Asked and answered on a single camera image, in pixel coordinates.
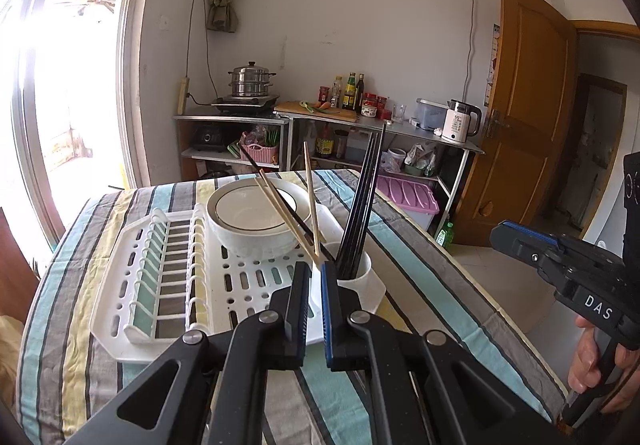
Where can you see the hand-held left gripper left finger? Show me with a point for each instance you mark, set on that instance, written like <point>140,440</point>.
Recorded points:
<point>300,320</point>

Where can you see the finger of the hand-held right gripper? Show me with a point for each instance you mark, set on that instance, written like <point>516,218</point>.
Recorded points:
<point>530,255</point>
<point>532,234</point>

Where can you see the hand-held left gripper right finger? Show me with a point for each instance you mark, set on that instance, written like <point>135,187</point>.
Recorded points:
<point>327,320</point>

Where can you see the white utensil cup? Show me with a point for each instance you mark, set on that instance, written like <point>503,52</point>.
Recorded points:
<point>362,277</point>

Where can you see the black chopstick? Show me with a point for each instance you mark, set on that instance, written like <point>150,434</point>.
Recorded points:
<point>362,185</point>
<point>367,185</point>
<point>358,185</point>
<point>306,230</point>
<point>375,185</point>
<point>371,185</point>

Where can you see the person's right hand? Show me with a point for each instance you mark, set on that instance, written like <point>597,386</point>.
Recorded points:
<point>585,360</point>

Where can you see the green plastic bottle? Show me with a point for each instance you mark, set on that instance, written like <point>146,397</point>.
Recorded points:
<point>444,235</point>

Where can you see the white ceramic bowl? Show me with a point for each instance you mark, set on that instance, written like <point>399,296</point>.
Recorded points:
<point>245,210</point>
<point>240,245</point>

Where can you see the striped tablecloth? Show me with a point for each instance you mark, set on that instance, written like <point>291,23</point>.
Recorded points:
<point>425,265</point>

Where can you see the wooden door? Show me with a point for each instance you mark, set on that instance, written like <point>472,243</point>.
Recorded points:
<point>525,115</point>

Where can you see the metal kitchen shelf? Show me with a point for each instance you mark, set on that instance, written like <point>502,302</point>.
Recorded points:
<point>450,145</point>

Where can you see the pink storage box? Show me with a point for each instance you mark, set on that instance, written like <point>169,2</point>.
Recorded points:
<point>407,197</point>

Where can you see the white electric kettle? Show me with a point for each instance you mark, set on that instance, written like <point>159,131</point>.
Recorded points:
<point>457,122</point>

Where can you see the white plastic dish rack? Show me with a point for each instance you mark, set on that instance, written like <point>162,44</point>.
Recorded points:
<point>170,275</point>

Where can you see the clear plastic container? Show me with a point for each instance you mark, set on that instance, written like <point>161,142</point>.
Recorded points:
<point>430,115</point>

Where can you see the pink plastic basket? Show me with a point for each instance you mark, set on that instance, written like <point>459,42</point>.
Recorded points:
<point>259,151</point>

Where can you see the small drinking glass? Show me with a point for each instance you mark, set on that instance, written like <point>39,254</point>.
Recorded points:
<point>398,114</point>

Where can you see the red lid jar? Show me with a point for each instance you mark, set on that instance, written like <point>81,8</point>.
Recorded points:
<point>369,107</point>

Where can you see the wooden cutting board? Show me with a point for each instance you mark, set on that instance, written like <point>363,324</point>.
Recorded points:
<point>315,111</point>

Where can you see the metal shelf unit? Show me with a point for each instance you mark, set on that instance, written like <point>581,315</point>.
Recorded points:
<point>235,120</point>

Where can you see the dark sauce bottle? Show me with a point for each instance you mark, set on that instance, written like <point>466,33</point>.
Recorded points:
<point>360,94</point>

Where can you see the red spice jar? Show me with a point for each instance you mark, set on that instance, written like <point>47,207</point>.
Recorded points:
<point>324,96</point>

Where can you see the black induction cooker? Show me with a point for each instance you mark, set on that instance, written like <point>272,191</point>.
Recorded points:
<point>245,102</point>

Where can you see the clear glass bottle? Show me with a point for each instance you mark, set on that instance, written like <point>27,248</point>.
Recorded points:
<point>338,94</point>

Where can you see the green cap sauce bottle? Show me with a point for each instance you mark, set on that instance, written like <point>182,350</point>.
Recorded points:
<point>350,92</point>

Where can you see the steel steamer pot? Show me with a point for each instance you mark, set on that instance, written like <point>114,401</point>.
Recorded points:
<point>251,80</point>

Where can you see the beige power strip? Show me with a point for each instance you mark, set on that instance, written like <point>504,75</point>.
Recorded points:
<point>184,96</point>

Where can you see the wooden chair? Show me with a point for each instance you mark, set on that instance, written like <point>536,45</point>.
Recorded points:
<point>15,265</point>

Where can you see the large window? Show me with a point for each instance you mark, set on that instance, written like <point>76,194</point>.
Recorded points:
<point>70,75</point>

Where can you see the wall ruler strip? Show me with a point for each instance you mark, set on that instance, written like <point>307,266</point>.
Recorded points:
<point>492,65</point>

